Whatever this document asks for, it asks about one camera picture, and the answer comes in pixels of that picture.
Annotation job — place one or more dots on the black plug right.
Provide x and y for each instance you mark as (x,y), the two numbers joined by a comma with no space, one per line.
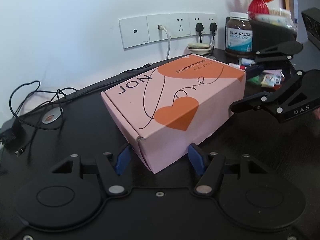
(213,29)

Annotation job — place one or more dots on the black power adapter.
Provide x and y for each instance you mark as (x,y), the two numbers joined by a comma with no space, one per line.
(10,131)

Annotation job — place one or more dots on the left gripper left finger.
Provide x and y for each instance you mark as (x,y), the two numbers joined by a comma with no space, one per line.
(111,167)

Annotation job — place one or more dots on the pink cardboard box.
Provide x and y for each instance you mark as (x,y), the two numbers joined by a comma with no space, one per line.
(162,111)

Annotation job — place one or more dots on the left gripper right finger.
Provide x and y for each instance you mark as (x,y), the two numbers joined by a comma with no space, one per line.
(208,167)

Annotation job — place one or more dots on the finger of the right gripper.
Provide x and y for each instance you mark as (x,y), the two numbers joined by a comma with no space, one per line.
(273,57)
(299,95)

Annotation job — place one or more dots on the cotton swab box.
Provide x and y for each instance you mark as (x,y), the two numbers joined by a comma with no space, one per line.
(278,17)

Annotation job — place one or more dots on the white red lip balm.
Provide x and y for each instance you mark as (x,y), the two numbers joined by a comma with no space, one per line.
(238,66)

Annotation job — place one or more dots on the round metal disc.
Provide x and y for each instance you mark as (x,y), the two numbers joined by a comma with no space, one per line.
(52,115)

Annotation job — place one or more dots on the black plug left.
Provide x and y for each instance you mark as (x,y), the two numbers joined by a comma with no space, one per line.
(199,29)

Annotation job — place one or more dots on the black speaker box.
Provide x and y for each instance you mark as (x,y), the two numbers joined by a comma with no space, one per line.
(265,35)

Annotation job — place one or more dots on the brown fish oil bottle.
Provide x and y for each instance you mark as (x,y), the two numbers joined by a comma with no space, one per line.
(238,35)

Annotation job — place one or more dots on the white wall socket panel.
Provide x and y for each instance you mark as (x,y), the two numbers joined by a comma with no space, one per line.
(140,30)

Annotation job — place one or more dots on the black plug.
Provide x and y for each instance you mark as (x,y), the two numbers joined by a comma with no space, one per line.
(213,29)
(199,29)

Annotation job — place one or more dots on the colourful sticker card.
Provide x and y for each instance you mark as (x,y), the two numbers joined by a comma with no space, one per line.
(271,80)

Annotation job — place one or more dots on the round cream suction holder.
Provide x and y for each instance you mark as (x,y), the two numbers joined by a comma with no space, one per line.
(200,48)

